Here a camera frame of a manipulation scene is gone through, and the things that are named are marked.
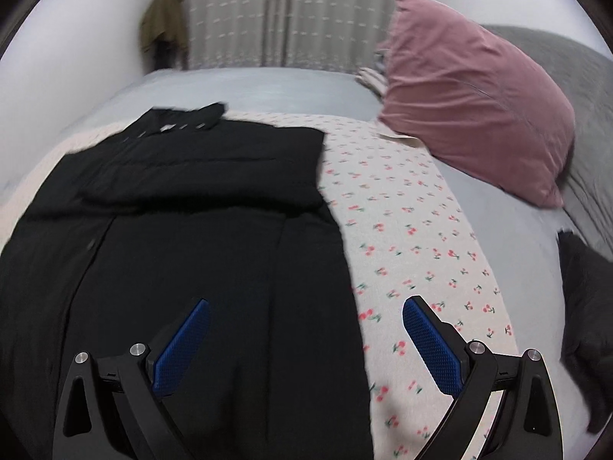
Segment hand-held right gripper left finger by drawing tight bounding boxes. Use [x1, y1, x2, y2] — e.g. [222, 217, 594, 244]
[52, 298, 210, 460]

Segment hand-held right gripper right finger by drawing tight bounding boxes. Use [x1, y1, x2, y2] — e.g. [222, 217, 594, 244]
[402, 296, 563, 460]

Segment black jacket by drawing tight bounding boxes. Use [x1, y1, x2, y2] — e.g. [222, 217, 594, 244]
[0, 102, 374, 460]

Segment cherry print blanket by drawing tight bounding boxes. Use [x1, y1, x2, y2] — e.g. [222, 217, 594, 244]
[0, 110, 520, 460]

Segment dark cloth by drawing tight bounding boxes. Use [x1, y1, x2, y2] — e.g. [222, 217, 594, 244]
[558, 231, 613, 434]

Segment pink velvet pillow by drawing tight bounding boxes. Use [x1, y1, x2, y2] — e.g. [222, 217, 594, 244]
[376, 0, 575, 208]

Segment grey bed sheet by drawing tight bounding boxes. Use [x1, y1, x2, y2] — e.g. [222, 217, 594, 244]
[0, 68, 595, 460]

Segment stack of folded blankets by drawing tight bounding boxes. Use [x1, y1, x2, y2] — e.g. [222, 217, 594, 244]
[357, 50, 391, 99]

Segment dark hanging garment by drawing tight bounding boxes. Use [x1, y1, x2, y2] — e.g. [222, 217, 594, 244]
[153, 38, 185, 72]

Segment olive hanging jacket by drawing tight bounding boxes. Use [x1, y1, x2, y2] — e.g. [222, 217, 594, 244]
[140, 0, 190, 56]

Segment grey star print curtain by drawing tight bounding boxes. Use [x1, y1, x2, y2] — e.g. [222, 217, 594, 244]
[172, 0, 432, 70]

